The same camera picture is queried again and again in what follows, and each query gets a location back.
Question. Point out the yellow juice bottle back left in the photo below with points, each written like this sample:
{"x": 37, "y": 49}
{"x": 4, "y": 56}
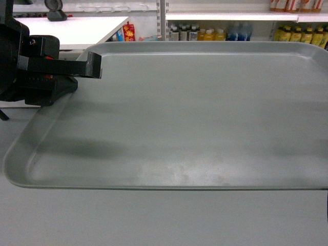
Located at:
{"x": 200, "y": 34}

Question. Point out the white slotted shelf upright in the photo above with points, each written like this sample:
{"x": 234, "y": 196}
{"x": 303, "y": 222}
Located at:
{"x": 162, "y": 9}

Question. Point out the yellow juice bottle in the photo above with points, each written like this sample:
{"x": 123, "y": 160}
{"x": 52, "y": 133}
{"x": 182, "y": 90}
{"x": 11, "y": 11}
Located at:
{"x": 208, "y": 35}
{"x": 220, "y": 35}
{"x": 200, "y": 34}

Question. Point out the dark tea bottle middle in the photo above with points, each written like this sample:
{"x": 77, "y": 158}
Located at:
{"x": 183, "y": 33}

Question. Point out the blue drink bottle right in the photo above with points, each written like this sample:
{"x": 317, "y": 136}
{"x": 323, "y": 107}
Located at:
{"x": 245, "y": 32}

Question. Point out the blue drink bottle left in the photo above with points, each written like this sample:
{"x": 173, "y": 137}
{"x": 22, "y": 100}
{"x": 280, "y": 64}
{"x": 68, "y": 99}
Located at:
{"x": 233, "y": 32}

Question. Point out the yellow-green tea bottles right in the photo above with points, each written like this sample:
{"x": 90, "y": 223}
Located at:
{"x": 316, "y": 36}

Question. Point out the teal snack bag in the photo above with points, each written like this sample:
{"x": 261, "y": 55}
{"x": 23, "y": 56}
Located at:
{"x": 153, "y": 38}

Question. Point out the grey-green rectangular serving tray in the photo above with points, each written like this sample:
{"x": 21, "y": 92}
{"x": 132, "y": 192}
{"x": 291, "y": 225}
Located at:
{"x": 186, "y": 116}

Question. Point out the dark tea bottle front left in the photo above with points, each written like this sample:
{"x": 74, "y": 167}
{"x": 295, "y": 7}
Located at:
{"x": 174, "y": 34}

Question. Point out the red snack pouch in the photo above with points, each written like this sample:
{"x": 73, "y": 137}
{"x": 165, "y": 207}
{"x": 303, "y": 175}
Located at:
{"x": 129, "y": 32}

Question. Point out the dark tea bottle blue label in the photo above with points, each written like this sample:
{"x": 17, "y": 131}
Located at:
{"x": 193, "y": 34}

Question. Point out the yellow juice bottle front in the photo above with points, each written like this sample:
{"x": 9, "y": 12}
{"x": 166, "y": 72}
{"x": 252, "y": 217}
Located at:
{"x": 208, "y": 35}

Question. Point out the black barcode scanner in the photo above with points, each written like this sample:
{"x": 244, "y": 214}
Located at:
{"x": 56, "y": 13}

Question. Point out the yellow juice bottle right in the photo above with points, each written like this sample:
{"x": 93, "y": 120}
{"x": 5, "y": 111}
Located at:
{"x": 220, "y": 35}

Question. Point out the blue drink bottle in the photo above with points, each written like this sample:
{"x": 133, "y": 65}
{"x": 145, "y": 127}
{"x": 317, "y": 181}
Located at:
{"x": 245, "y": 32}
{"x": 233, "y": 32}

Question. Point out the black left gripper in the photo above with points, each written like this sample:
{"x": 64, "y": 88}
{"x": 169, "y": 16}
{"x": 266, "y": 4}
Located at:
{"x": 45, "y": 79}

